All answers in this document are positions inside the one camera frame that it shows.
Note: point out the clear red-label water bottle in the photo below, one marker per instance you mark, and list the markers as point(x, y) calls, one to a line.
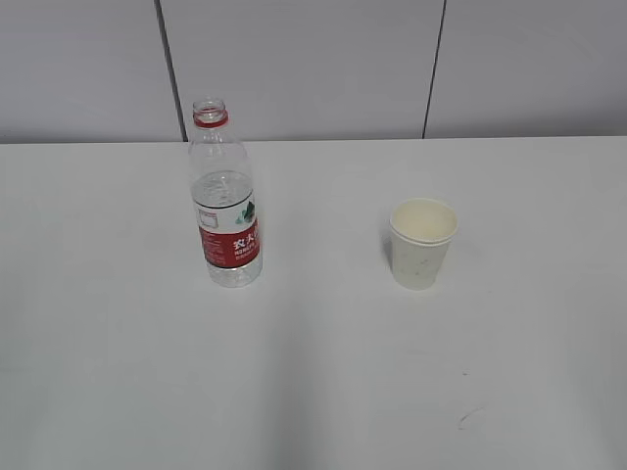
point(222, 192)

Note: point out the white paper cup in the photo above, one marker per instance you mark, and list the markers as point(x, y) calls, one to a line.
point(421, 231)

